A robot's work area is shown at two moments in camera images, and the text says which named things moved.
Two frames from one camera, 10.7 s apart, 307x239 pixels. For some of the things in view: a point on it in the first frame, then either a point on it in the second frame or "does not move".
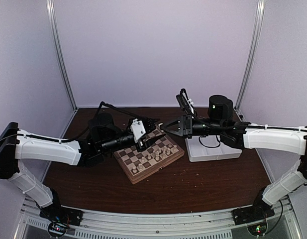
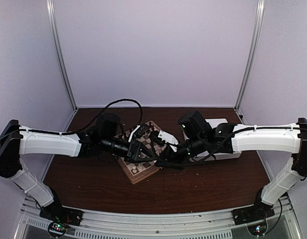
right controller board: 257,229 does not move
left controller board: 57,229 does not move
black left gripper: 143,145 → 133,150
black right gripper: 186,121 → 167,156
